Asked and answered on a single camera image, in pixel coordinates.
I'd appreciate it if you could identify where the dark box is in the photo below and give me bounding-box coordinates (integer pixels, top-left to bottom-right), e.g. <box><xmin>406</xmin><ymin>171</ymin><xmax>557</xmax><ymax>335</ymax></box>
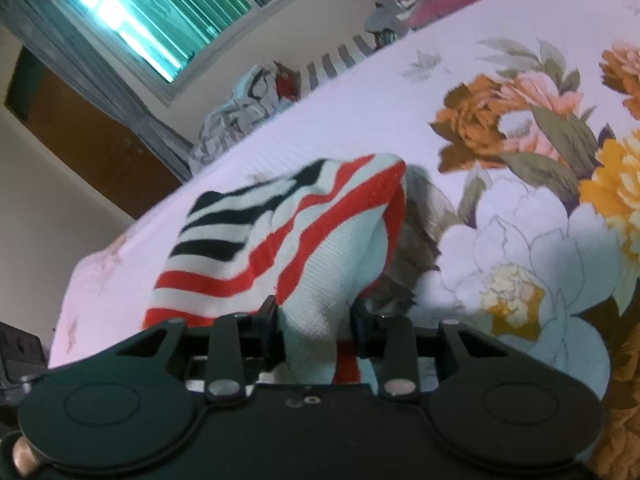
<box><xmin>0</xmin><ymin>322</ymin><xmax>49</xmax><ymax>397</ymax></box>

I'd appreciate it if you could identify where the brown wooden wardrobe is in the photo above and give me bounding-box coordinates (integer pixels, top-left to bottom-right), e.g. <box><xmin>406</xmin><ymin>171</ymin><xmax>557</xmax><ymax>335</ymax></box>
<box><xmin>4</xmin><ymin>45</ymin><xmax>182</xmax><ymax>221</ymax></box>

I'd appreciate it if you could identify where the grey curtain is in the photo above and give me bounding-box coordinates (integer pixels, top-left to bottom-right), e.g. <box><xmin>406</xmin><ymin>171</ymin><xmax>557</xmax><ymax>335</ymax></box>
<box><xmin>0</xmin><ymin>0</ymin><xmax>194</xmax><ymax>182</ymax></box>

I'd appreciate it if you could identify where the grey white striped cloth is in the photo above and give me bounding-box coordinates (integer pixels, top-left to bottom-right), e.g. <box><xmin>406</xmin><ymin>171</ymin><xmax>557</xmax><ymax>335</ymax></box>
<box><xmin>300</xmin><ymin>30</ymin><xmax>382</xmax><ymax>92</ymax></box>

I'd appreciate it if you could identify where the striped white black red garment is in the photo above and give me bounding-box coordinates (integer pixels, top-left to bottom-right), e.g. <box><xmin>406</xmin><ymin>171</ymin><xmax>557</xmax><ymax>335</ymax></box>
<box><xmin>142</xmin><ymin>152</ymin><xmax>408</xmax><ymax>387</ymax></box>

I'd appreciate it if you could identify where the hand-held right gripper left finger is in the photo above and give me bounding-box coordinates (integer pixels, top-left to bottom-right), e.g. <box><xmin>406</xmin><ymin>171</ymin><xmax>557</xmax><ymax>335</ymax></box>
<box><xmin>115</xmin><ymin>295</ymin><xmax>286</xmax><ymax>404</ymax></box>

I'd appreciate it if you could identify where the floral bed sheet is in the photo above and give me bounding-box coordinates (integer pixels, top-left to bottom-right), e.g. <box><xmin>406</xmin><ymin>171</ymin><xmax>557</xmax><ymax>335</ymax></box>
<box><xmin>47</xmin><ymin>0</ymin><xmax>640</xmax><ymax>480</ymax></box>

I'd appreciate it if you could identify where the pile of crumpled clothes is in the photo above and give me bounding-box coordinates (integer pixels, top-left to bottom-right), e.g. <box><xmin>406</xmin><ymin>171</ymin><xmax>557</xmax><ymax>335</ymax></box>
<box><xmin>189</xmin><ymin>60</ymin><xmax>302</xmax><ymax>172</ymax></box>

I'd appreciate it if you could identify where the window with teal glass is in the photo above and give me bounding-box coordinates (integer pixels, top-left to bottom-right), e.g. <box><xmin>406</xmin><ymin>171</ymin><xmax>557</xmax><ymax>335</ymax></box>
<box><xmin>50</xmin><ymin>0</ymin><xmax>382</xmax><ymax>107</ymax></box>

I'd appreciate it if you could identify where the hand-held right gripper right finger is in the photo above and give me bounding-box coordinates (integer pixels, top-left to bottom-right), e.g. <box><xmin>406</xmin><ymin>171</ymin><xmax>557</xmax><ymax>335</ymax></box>
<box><xmin>349</xmin><ymin>300</ymin><xmax>500</xmax><ymax>402</ymax></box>

